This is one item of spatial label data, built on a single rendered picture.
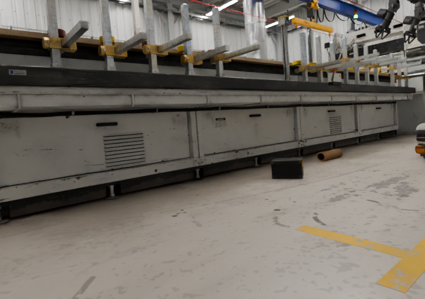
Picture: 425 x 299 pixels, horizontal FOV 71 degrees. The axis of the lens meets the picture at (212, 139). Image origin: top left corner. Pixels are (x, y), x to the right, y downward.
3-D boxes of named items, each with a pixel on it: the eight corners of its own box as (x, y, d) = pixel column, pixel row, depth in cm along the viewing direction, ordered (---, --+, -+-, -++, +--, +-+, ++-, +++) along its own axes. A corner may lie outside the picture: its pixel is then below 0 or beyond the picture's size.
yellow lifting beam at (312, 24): (333, 35, 800) (332, 23, 798) (295, 26, 691) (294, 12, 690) (330, 36, 807) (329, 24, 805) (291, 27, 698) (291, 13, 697)
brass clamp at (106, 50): (128, 56, 157) (127, 47, 157) (102, 54, 148) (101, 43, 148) (123, 59, 162) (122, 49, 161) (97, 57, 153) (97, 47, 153)
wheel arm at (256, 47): (260, 50, 180) (259, 43, 180) (256, 50, 178) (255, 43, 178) (214, 65, 214) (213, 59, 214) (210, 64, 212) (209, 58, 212)
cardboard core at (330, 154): (342, 148, 276) (324, 152, 257) (342, 157, 276) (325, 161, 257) (334, 148, 282) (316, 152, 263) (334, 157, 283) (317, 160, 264)
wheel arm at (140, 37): (147, 41, 133) (147, 31, 133) (140, 40, 131) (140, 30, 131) (110, 61, 166) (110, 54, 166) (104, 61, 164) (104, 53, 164)
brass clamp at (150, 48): (168, 54, 173) (167, 45, 172) (147, 52, 164) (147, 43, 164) (163, 57, 177) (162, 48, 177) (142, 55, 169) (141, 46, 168)
